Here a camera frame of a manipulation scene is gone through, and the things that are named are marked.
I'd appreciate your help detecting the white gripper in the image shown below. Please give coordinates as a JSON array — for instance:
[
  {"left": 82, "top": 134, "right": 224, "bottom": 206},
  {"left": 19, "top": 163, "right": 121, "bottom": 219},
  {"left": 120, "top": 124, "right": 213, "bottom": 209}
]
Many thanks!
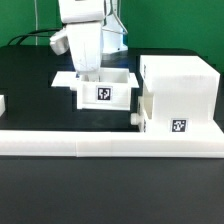
[{"left": 66, "top": 22, "right": 103, "bottom": 73}]

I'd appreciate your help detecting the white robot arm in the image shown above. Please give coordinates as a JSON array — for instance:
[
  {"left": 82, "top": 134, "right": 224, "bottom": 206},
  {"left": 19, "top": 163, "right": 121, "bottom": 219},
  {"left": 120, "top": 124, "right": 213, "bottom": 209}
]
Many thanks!
[{"left": 58, "top": 0, "right": 128, "bottom": 74}]

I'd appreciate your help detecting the white front drawer tray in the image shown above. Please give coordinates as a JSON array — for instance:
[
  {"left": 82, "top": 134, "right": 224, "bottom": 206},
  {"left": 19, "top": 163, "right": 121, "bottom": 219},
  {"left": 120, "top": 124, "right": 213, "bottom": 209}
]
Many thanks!
[{"left": 130, "top": 94, "right": 153, "bottom": 133}]

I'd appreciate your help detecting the white L-shaped fence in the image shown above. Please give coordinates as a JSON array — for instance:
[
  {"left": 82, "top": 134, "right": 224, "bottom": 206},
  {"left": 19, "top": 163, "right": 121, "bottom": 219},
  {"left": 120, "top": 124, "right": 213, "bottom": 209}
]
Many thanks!
[{"left": 0, "top": 94, "right": 224, "bottom": 158}]

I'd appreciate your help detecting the white marker tag plate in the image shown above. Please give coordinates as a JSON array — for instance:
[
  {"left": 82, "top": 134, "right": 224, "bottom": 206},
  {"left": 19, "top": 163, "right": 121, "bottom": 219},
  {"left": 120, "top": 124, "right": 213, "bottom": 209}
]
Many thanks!
[{"left": 51, "top": 70, "right": 139, "bottom": 90}]

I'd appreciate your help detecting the white drawer tray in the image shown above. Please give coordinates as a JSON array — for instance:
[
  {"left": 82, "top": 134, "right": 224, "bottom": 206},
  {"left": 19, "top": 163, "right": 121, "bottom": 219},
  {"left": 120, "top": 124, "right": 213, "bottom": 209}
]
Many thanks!
[
  {"left": 130, "top": 94, "right": 153, "bottom": 133},
  {"left": 77, "top": 68, "right": 131, "bottom": 111}
]

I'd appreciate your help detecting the white drawer cabinet box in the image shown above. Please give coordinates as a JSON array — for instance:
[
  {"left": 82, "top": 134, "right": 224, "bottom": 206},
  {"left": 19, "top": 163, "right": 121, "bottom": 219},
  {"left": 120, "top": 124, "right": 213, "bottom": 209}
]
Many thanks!
[{"left": 140, "top": 55, "right": 220, "bottom": 135}]

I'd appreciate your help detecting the black cable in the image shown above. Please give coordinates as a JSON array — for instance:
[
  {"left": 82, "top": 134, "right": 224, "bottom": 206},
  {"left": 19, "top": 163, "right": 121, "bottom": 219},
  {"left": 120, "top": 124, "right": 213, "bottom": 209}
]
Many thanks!
[{"left": 7, "top": 29, "right": 61, "bottom": 47}]

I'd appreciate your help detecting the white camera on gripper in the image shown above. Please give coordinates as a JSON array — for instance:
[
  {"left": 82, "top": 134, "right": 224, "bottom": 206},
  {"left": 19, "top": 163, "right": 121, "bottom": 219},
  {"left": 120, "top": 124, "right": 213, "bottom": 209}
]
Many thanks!
[{"left": 50, "top": 28, "right": 69, "bottom": 55}]

